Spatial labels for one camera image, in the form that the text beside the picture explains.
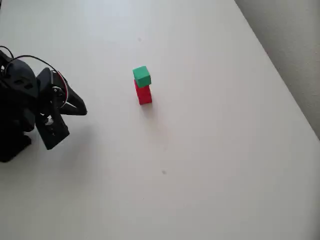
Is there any green cube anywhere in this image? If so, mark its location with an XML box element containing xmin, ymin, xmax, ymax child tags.
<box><xmin>132</xmin><ymin>65</ymin><xmax>153</xmax><ymax>89</ymax></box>

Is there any red and white wire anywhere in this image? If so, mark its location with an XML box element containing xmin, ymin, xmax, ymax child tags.
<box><xmin>56</xmin><ymin>70</ymin><xmax>70</xmax><ymax>105</ymax></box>

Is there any thin black cable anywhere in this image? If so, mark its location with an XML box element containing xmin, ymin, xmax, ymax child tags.
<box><xmin>5</xmin><ymin>55</ymin><xmax>60</xmax><ymax>75</ymax></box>
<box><xmin>0</xmin><ymin>45</ymin><xmax>16</xmax><ymax>60</ymax></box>

